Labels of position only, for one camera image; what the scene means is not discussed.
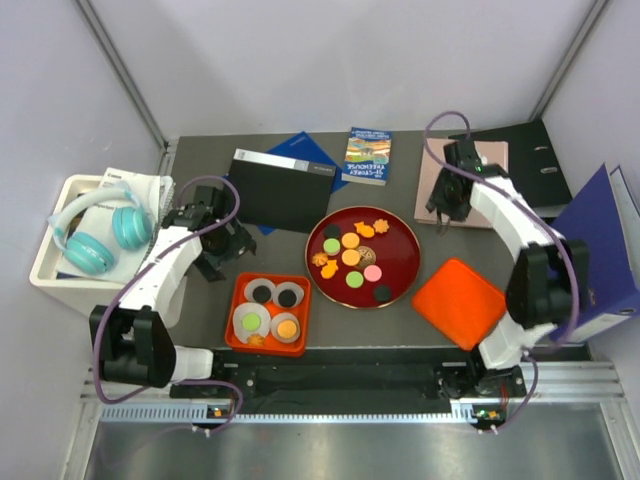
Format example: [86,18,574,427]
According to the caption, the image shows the orange swirl cookie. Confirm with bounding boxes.
[312,252,329,267]
[247,334,265,347]

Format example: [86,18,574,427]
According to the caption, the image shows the metal tongs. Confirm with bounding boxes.
[436,210,451,236]

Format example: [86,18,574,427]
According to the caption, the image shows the black cookie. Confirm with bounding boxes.
[251,285,272,304]
[323,224,341,239]
[374,285,392,304]
[277,289,297,308]

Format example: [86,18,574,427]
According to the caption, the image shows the black notebook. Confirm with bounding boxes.
[228,149,336,233]

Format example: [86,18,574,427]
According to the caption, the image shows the green macaron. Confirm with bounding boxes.
[323,238,341,256]
[241,313,262,332]
[345,271,364,289]

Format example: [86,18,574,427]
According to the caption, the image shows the pink macaron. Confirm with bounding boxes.
[363,265,382,283]

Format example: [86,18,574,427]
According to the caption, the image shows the colourful paperback book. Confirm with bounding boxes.
[341,127,392,186]

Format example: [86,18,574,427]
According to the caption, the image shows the orange box lid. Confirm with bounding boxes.
[411,258,506,352]

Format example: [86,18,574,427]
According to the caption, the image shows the white storage bin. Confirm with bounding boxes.
[29,174,184,329]

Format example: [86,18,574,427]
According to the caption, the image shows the red round tray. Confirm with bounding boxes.
[305,206,421,309]

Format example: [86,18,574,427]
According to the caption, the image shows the white paper cup top-right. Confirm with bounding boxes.
[273,282,305,309]

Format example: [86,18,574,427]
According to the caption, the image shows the orange round cookie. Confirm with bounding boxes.
[341,249,361,267]
[341,232,360,249]
[276,319,298,339]

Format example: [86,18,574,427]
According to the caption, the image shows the white paper cup bottom-right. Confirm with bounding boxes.
[270,313,301,344]

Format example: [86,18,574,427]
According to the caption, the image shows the orange fish cookie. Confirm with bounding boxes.
[320,260,339,279]
[354,222,375,238]

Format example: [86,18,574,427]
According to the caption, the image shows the orange fish cookie bottom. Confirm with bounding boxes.
[320,260,339,279]

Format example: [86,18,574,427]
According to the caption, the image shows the white spiral manual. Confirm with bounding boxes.
[48,168,174,284]

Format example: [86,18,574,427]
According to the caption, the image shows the green macaron bottom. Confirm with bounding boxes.
[345,271,364,289]

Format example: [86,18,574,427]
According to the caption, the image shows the white paper cup bottom-left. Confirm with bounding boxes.
[232,302,271,344]

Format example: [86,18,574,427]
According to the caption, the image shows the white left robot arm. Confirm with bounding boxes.
[89,178,256,398]

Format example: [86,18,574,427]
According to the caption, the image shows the pink folder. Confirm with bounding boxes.
[414,138,509,230]

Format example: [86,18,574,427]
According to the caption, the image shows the black ring binder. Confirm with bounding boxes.
[471,119,572,224]

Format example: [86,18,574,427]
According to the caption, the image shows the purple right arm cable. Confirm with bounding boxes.
[423,110,581,436]

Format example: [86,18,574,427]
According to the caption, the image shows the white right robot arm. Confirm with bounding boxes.
[424,138,589,396]

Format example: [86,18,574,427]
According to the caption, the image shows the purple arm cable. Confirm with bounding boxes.
[423,110,581,436]
[92,175,245,434]

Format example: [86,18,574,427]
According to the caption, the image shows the orange fish cookie top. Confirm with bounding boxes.
[354,222,375,238]

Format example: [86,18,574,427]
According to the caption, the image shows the blue ring binder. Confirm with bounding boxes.
[553,166,639,343]

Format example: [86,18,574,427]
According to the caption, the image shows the orange flower cookie top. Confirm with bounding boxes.
[373,219,389,234]

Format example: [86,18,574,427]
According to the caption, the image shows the orange cookie box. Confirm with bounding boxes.
[224,272,311,357]

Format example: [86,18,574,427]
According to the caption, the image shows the white paper cup top-left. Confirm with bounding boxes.
[244,278,276,303]

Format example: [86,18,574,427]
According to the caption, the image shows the teal headphones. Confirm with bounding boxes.
[48,180,154,276]

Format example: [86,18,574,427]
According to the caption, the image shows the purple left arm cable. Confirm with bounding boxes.
[92,175,245,434]

